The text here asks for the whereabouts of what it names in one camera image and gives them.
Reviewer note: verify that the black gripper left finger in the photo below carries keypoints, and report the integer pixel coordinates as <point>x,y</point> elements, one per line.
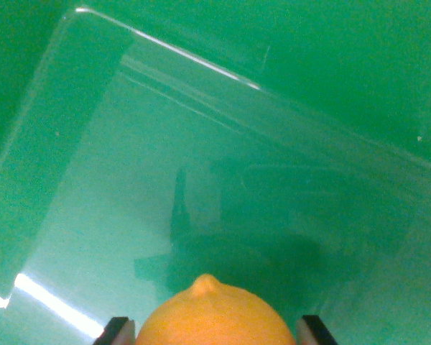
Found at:
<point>116,332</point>

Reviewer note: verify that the yellow lemon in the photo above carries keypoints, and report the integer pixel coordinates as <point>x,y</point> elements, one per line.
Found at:
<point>215,316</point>

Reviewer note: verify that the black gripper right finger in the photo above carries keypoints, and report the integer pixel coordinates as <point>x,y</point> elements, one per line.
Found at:
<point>314,331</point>

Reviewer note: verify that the green plastic bin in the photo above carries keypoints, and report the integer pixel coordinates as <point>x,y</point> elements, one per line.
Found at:
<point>273,143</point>

